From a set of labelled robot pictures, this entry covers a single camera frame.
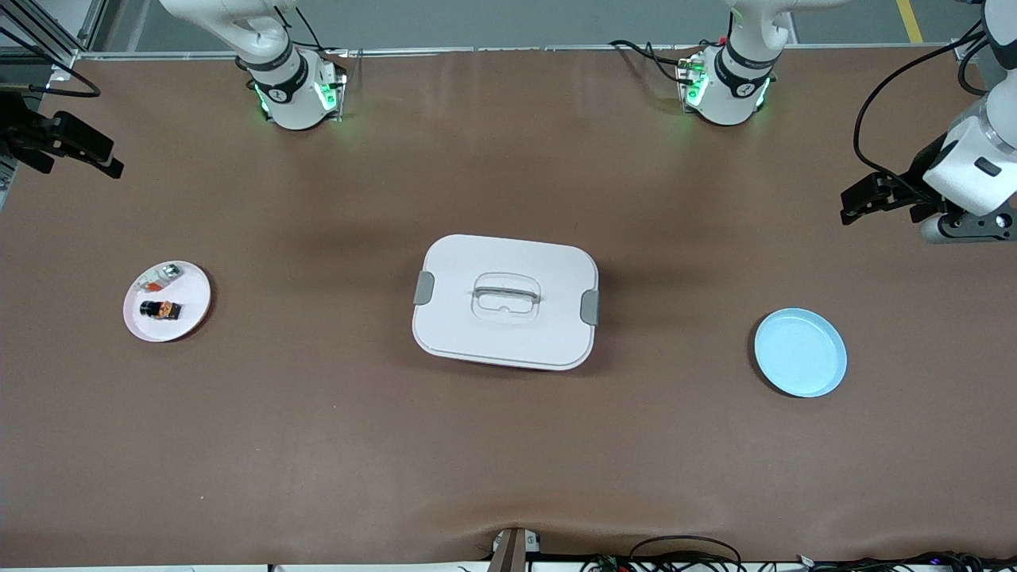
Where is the white lidded storage box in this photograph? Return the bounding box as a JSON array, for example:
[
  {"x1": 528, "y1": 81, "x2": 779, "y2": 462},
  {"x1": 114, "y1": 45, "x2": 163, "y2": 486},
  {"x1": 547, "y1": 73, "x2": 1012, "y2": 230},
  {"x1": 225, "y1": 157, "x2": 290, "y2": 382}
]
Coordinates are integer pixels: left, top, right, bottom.
[{"x1": 412, "y1": 234, "x2": 601, "y2": 372}]

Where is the light blue round plate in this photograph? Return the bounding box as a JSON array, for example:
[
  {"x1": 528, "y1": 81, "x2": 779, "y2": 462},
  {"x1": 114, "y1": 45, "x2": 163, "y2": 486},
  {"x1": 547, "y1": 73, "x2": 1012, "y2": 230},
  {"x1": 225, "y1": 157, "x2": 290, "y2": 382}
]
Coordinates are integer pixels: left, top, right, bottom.
[{"x1": 753, "y1": 307, "x2": 849, "y2": 398}]

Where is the pink round plate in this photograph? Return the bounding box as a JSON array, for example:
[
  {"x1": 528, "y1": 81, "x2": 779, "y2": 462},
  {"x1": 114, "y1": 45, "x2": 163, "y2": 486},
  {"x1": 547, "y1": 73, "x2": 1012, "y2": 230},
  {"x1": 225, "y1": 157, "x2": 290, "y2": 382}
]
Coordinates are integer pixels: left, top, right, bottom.
[{"x1": 123, "y1": 260, "x2": 213, "y2": 343}]

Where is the black left arm wrist cable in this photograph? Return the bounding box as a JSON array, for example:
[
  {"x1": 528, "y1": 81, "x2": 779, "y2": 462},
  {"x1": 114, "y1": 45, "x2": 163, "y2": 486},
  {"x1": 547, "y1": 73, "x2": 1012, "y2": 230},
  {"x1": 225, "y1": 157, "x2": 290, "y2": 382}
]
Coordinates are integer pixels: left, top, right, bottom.
[{"x1": 853, "y1": 20, "x2": 990, "y2": 187}]

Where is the black arm wrist cable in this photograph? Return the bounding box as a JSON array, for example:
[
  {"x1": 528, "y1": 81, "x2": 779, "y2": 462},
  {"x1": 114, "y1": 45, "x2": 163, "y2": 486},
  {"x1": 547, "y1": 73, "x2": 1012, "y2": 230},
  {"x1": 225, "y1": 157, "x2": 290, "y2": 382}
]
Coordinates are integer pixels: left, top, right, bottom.
[
  {"x1": 853, "y1": 20, "x2": 990, "y2": 187},
  {"x1": 0, "y1": 28, "x2": 102, "y2": 98}
]

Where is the black right arm wrist cable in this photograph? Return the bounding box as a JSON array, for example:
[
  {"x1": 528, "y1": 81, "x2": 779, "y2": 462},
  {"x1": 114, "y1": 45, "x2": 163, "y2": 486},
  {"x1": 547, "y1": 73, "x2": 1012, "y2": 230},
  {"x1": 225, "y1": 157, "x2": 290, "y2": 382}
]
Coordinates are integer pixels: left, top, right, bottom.
[{"x1": 0, "y1": 28, "x2": 102, "y2": 98}]

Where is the black right arm base cable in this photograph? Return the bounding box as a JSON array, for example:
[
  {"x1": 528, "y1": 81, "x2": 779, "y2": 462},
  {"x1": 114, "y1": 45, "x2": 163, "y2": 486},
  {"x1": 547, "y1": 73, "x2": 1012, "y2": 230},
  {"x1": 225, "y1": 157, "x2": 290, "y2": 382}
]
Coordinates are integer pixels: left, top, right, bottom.
[{"x1": 274, "y1": 6, "x2": 350, "y2": 55}]

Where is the black arm base cable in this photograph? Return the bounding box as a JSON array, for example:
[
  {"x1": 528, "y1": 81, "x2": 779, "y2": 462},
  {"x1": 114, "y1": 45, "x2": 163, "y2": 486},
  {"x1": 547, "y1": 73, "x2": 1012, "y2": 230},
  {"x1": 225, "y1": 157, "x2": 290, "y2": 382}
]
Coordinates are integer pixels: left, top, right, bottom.
[
  {"x1": 609, "y1": 38, "x2": 700, "y2": 87},
  {"x1": 274, "y1": 6, "x2": 350, "y2": 55}
]

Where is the black left arm base cable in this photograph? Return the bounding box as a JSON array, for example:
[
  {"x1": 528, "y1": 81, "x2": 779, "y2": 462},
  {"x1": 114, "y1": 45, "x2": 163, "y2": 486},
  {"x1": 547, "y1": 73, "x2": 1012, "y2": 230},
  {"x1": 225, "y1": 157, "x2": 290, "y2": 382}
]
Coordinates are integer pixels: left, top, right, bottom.
[{"x1": 609, "y1": 38, "x2": 700, "y2": 87}]

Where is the black cable bundle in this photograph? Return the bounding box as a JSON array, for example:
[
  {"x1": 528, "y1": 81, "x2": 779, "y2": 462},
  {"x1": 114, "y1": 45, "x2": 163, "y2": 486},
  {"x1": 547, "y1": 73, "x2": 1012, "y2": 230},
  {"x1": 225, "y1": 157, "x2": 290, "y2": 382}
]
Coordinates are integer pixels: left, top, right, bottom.
[{"x1": 795, "y1": 551, "x2": 1017, "y2": 572}]

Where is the black looped cable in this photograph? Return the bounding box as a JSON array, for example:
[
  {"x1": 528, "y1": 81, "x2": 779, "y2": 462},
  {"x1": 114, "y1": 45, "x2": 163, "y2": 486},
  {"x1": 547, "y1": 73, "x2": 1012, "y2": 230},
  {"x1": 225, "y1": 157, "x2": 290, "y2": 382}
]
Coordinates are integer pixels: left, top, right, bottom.
[{"x1": 628, "y1": 535, "x2": 745, "y2": 572}]

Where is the brown camera mount bracket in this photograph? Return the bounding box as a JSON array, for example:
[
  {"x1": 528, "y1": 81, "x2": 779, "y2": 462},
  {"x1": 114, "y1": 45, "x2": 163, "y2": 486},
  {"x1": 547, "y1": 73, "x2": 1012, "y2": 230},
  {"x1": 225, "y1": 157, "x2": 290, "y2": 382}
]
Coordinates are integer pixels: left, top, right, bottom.
[{"x1": 487, "y1": 527, "x2": 543, "y2": 572}]

